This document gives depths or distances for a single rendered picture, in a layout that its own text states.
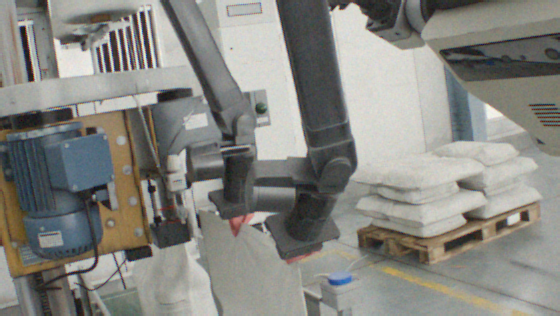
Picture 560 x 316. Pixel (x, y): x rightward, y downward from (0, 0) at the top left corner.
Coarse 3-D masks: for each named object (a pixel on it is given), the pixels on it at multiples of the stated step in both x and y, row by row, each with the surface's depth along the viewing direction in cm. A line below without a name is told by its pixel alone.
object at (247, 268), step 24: (216, 216) 129; (216, 240) 131; (240, 240) 120; (264, 240) 104; (216, 264) 134; (240, 264) 122; (264, 264) 107; (288, 264) 96; (216, 288) 138; (240, 288) 125; (264, 288) 110; (288, 288) 98; (240, 312) 126; (264, 312) 114; (288, 312) 100
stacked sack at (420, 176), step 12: (408, 168) 400; (420, 168) 397; (432, 168) 392; (444, 168) 391; (456, 168) 391; (468, 168) 395; (480, 168) 400; (384, 180) 412; (396, 180) 399; (408, 180) 388; (420, 180) 379; (432, 180) 381; (444, 180) 386; (420, 192) 376
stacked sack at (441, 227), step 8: (456, 216) 406; (376, 224) 439; (384, 224) 429; (392, 224) 420; (432, 224) 396; (440, 224) 398; (448, 224) 400; (456, 224) 402; (408, 232) 405; (416, 232) 396; (424, 232) 391; (432, 232) 393; (440, 232) 397
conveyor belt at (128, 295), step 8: (136, 288) 309; (104, 296) 302; (112, 296) 300; (120, 296) 299; (128, 296) 297; (136, 296) 296; (104, 304) 290; (112, 304) 288; (120, 304) 286; (128, 304) 285; (136, 304) 284; (112, 312) 276; (120, 312) 275; (128, 312) 274; (136, 312) 272
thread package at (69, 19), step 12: (60, 0) 109; (72, 0) 107; (84, 0) 107; (96, 0) 107; (108, 0) 108; (120, 0) 109; (132, 0) 112; (60, 12) 110; (72, 12) 108; (84, 12) 107; (96, 12) 108; (108, 12) 111; (120, 12) 114; (132, 12) 116
